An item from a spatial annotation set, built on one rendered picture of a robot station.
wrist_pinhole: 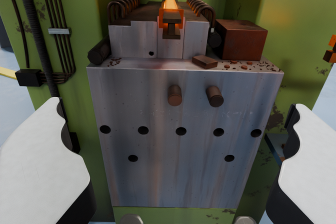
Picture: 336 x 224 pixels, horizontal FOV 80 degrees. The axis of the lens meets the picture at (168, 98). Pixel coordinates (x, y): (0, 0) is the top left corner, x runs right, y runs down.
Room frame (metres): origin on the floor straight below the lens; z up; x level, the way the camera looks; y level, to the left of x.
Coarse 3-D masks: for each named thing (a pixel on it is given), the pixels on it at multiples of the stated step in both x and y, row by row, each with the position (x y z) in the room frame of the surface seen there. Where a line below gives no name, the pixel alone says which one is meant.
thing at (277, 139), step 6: (264, 138) 0.44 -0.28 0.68; (270, 138) 0.42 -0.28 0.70; (276, 138) 0.42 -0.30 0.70; (282, 138) 0.42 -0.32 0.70; (270, 144) 0.40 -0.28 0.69; (276, 144) 0.40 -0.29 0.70; (270, 150) 0.40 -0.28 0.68; (276, 150) 0.38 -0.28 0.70; (276, 156) 0.36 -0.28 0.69; (282, 156) 0.36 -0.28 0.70
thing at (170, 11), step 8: (168, 0) 0.66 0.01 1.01; (160, 8) 0.41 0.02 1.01; (168, 8) 0.41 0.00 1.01; (176, 8) 0.47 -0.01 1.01; (160, 16) 0.40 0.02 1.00; (168, 16) 0.33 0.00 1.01; (176, 16) 0.34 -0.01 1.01; (160, 24) 0.40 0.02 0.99; (168, 24) 0.34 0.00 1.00; (176, 24) 0.40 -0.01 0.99; (168, 32) 0.32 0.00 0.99; (176, 32) 0.33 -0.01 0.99
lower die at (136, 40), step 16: (176, 0) 0.77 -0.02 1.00; (128, 16) 0.53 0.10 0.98; (144, 16) 0.47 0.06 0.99; (192, 16) 0.48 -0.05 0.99; (112, 32) 0.42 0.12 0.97; (128, 32) 0.42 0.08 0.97; (144, 32) 0.42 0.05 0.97; (160, 32) 0.42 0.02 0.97; (192, 32) 0.42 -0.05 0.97; (112, 48) 0.42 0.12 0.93; (128, 48) 0.42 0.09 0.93; (144, 48) 0.42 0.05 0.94; (160, 48) 0.42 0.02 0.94; (176, 48) 0.42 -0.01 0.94; (192, 48) 0.42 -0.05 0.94
